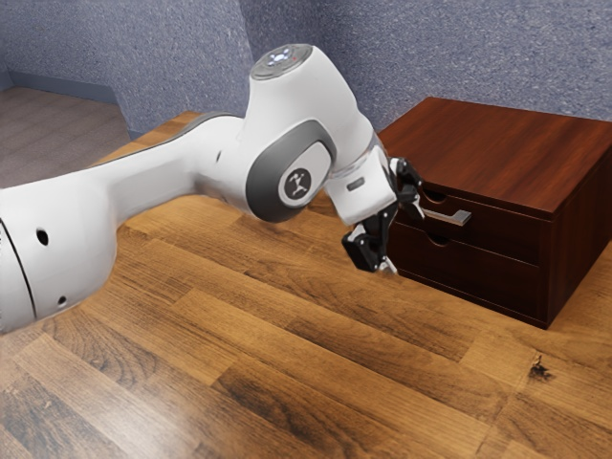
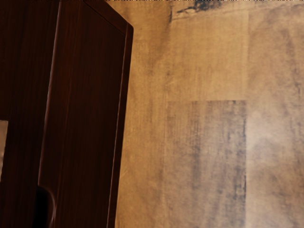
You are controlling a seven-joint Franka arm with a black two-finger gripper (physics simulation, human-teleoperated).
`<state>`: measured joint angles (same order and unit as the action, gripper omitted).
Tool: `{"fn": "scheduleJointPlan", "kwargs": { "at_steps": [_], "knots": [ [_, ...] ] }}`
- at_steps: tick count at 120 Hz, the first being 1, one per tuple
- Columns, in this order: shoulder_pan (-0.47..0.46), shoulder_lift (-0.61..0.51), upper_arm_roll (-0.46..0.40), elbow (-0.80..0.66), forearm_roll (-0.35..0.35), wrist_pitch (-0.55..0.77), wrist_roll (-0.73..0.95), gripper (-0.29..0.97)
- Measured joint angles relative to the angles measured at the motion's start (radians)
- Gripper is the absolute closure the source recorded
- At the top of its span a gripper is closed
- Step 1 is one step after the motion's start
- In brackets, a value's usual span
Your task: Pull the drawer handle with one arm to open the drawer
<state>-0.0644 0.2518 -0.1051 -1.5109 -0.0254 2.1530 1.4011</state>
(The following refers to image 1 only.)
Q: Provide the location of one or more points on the dark brown wooden drawer cabinet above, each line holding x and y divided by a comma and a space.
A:
497, 158

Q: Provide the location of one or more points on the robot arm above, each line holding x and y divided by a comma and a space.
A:
158, 181

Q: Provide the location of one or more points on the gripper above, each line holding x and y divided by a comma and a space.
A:
404, 195

